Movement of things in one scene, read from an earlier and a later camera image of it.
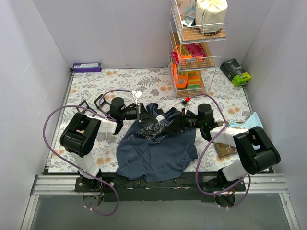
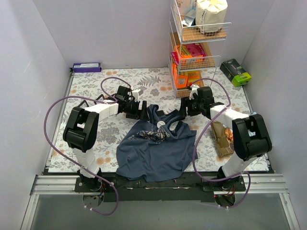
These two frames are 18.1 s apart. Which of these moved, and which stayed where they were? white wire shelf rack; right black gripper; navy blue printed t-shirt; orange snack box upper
Moved: right black gripper
Stayed: white wire shelf rack; orange snack box upper; navy blue printed t-shirt
